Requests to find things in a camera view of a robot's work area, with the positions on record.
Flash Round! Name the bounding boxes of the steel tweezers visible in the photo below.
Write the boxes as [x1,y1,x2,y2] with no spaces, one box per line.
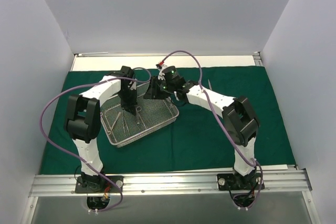
[110,112,122,131]

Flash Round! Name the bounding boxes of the steel wire mesh tray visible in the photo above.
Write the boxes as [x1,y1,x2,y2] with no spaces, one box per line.
[100,83,179,147]

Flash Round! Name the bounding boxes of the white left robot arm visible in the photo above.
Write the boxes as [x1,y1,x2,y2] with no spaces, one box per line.
[64,66,137,192]

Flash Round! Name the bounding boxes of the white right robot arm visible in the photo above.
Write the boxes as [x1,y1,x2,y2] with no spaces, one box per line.
[144,63,260,189]

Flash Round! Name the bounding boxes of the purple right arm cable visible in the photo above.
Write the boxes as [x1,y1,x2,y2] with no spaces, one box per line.
[156,50,264,209]

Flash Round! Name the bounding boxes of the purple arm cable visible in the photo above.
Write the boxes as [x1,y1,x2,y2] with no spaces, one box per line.
[156,50,264,209]
[39,67,152,213]

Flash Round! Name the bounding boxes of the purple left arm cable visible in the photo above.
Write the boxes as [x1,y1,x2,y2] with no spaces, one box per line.
[39,67,152,213]

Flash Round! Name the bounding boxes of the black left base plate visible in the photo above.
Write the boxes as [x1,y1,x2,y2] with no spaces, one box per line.
[75,173,124,194]

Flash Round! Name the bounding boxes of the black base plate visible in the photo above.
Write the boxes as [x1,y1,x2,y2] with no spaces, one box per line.
[216,173,265,191]
[75,173,124,194]

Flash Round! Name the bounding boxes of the aluminium front frame rail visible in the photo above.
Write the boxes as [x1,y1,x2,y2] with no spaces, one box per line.
[29,169,312,197]

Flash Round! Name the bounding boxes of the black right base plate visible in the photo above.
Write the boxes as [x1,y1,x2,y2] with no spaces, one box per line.
[216,173,265,191]

